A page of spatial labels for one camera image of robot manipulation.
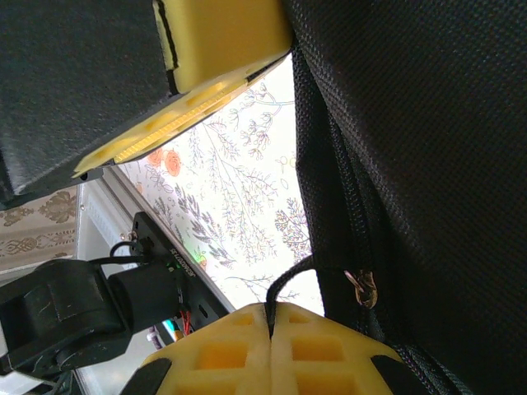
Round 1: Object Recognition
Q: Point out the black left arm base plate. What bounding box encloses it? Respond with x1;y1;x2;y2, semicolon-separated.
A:
130;211;232;323

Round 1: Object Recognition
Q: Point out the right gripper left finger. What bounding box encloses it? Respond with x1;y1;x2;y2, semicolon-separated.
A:
138;301;273;395

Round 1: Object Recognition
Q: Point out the black backpack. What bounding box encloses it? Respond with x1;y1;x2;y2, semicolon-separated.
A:
265;0;527;395

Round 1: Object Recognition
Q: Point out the aluminium mounting rail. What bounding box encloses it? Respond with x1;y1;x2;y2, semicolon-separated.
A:
76;166;174;268

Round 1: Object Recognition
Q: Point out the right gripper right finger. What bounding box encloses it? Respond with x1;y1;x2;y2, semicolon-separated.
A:
271;301;426;395

